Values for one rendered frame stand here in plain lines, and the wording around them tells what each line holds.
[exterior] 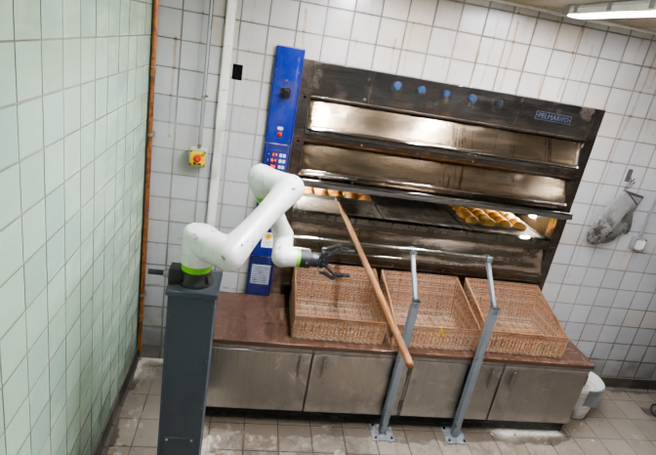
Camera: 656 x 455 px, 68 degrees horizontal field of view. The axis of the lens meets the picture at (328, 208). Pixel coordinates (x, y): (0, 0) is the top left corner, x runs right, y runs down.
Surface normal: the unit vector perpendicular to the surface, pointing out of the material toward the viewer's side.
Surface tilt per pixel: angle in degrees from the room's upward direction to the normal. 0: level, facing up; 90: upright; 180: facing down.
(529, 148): 70
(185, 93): 90
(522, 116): 92
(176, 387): 90
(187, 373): 90
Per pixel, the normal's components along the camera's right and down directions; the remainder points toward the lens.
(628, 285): 0.12, 0.35
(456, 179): 0.17, 0.00
